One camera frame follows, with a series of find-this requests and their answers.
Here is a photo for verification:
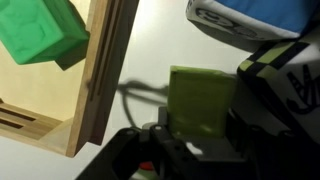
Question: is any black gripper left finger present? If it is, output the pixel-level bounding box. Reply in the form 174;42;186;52
76;106;201;180

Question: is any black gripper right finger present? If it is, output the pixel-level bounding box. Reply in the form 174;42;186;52
227;110;320;180

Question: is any blue plush cube with number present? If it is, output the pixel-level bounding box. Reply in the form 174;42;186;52
185;0;320;53

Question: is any green toy block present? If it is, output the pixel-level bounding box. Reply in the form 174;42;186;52
0;0;91;72

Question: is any shallow wooden tray box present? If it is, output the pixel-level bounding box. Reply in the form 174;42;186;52
0;0;141;159

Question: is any black white checker plush cube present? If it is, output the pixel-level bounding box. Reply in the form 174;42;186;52
236;27;320;145

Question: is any yellow-green toy block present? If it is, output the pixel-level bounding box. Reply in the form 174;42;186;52
166;65;238;140

